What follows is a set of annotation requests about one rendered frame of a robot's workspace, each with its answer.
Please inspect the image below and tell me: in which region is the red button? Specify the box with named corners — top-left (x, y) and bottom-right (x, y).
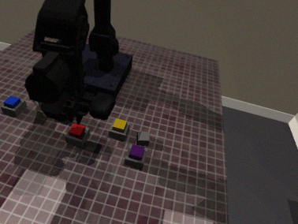
top-left (65, 124), bottom-right (90, 147)

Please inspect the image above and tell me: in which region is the yellow button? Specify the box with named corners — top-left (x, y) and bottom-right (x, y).
top-left (108, 118), bottom-right (130, 141)

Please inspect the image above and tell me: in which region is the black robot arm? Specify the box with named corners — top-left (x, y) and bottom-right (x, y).
top-left (24, 0), bottom-right (119, 121)

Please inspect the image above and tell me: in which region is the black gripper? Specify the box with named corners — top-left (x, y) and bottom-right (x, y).
top-left (66, 69), bottom-right (115, 125)

